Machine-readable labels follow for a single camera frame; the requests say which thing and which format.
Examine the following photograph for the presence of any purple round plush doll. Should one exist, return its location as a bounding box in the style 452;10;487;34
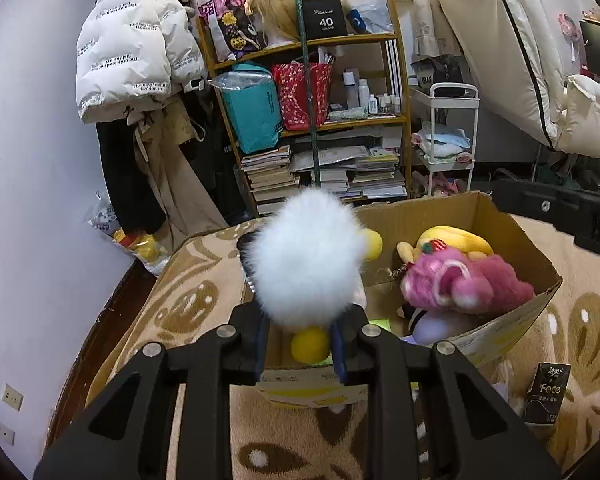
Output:
398;304;486;346

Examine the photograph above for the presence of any yellow dog plush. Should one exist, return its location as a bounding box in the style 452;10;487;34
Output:
396;226;494;263

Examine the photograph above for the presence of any green tissue pack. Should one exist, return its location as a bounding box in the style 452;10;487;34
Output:
370;318;391;332

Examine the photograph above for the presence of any pink bear plush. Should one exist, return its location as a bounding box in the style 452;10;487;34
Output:
400;247;534;318

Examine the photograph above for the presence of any white fluffy plush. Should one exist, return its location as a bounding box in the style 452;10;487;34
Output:
236;186;385;366

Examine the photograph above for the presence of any black Face tissue pack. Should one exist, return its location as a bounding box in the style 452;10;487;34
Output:
522;363;571;426

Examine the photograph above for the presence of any cardboard box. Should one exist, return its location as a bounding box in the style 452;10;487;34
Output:
240;188;562;408

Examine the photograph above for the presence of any white rolling cart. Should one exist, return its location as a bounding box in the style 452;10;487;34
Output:
410;82;480;197

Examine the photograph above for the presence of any plastic bag of toys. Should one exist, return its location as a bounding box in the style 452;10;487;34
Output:
86;192;170;276

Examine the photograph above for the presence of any pink desk fan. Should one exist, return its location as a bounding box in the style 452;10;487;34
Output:
558;13;581;64

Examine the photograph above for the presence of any cream gaming chair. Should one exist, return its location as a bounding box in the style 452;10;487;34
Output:
438;0;600;158

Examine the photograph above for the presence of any pile of papers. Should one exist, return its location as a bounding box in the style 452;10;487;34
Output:
289;126;407;200

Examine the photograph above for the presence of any wooden shelf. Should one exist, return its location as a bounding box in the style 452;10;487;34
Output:
195;0;412;216

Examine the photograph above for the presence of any stack of books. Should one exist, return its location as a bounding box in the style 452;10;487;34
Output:
240;144;300;216

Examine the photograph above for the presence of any beige trench coat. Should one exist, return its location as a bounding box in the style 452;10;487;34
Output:
130;96;229;252

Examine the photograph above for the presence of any red gift bag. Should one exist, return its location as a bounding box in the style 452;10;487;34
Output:
271;63;332;131

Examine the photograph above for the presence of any black box with 40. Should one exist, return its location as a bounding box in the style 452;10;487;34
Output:
302;0;347;40

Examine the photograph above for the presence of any teal bag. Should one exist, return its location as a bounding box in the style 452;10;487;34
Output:
210;63;283;154

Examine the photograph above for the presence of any green pole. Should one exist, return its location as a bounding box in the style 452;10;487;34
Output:
294;0;322;188

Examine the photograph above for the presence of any blonde wig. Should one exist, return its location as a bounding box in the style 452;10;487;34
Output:
249;0;300;49

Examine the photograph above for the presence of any white puffer jacket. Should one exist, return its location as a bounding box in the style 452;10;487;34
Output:
76;0;206;124

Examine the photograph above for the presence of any black pink tote bag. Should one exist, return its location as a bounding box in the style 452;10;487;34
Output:
196;0;262;62

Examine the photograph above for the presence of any wall socket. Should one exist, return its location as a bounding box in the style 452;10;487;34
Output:
1;384;23;411
0;422;16;445

